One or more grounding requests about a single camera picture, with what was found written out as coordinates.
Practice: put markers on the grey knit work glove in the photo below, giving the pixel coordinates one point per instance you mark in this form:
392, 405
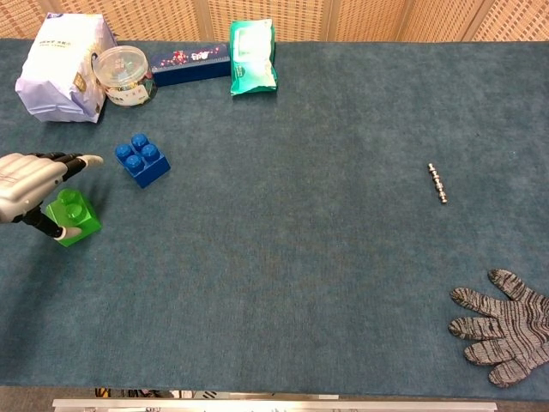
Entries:
506, 330

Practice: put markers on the dark blue long box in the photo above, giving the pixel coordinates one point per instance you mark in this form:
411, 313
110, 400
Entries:
193, 64

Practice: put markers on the clear plastic round jar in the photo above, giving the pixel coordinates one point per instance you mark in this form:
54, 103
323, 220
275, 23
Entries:
124, 77

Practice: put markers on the blue toy brick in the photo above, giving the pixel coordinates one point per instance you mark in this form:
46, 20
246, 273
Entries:
146, 165

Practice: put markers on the wicker folding screen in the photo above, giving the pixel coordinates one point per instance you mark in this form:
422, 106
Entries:
369, 19

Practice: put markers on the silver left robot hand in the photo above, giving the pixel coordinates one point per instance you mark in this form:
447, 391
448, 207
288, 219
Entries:
25, 184

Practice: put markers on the green wet wipes pack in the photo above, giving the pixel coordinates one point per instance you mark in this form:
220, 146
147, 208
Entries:
253, 60

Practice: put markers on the white lavender paper bag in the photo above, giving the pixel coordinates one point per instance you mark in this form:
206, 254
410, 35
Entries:
56, 68

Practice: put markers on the aluminium profile rail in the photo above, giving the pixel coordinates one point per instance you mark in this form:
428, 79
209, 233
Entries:
274, 405

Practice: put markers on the green toy brick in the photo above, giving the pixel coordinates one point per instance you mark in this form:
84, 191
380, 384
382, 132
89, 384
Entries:
79, 216

